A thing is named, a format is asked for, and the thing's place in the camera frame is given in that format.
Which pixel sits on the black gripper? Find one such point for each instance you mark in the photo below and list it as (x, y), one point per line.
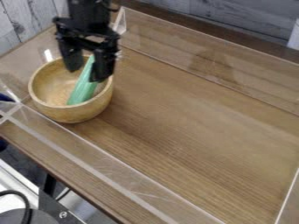
(84, 31)

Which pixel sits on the green rectangular block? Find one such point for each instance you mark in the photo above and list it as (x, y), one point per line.
(84, 87)

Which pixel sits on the black table leg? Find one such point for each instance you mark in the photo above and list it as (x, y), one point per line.
(50, 185)

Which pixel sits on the white object at right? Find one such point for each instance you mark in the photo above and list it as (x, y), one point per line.
(294, 38)

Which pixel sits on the clear acrylic tray wall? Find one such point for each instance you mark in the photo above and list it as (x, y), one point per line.
(197, 144)

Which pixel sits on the black metal bracket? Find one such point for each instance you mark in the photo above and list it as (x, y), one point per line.
(56, 210)

